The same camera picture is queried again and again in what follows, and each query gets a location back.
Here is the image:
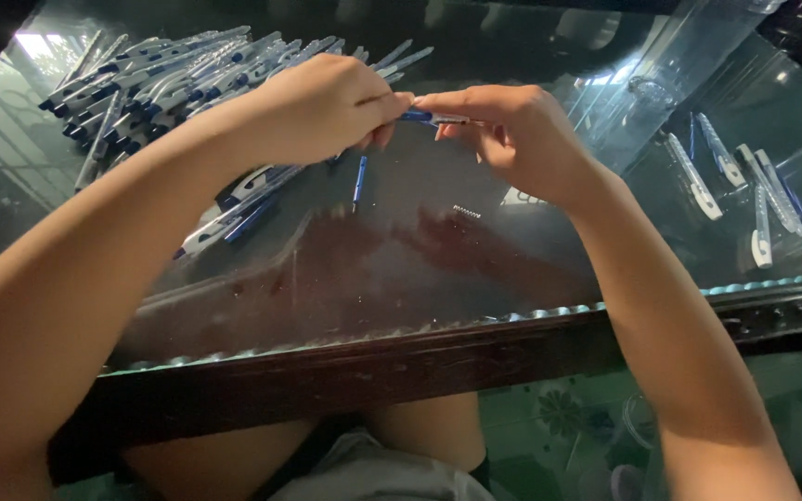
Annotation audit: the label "person's left hand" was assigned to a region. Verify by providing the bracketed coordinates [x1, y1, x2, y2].
[255, 54, 416, 168]

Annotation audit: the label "person's right hand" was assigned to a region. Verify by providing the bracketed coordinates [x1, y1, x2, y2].
[411, 84, 608, 211]

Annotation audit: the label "blue-tipped clear pen barrel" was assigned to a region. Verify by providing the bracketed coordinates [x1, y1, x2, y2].
[400, 108, 473, 128]

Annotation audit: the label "white blue ballpoint pen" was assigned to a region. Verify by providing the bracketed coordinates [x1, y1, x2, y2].
[216, 164, 287, 211]
[173, 166, 306, 260]

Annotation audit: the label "clear plastic bag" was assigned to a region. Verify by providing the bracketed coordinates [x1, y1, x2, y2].
[567, 0, 788, 176]

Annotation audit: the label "pile of white blue pens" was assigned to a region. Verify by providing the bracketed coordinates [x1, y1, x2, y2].
[38, 26, 437, 193]

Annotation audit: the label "clear white-clip pen barrel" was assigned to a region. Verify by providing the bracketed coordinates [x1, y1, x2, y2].
[750, 184, 775, 271]
[663, 131, 724, 222]
[694, 112, 749, 189]
[734, 143, 802, 238]
[754, 148, 802, 225]

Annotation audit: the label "person's legs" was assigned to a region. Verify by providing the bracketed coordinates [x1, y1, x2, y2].
[121, 392, 489, 501]

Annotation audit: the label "grey shorts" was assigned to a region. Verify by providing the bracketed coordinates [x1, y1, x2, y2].
[265, 426, 498, 501]

